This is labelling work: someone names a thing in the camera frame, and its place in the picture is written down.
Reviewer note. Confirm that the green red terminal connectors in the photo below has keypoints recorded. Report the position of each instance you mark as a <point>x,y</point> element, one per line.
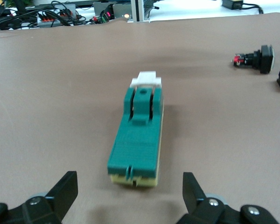
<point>102,17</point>

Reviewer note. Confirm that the grey power strip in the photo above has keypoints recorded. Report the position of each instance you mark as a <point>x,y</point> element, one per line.
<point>53,21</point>

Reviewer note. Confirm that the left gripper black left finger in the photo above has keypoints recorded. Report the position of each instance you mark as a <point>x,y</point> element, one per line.
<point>60,193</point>

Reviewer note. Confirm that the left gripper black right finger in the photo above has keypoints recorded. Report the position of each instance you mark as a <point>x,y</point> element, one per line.
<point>196,205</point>

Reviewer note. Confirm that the brown table mat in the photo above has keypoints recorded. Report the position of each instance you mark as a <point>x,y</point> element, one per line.
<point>60,93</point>

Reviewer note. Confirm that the grey electronics box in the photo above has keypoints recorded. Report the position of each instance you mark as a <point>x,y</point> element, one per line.
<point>119,10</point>

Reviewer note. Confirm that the aluminium bracket post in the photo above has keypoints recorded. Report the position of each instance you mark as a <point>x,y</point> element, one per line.
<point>137,11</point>

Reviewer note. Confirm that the black power adapter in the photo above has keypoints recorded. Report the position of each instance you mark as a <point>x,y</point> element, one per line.
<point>232,4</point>

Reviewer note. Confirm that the black square pushbutton red block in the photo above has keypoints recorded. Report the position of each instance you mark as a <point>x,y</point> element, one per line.
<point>266,59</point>

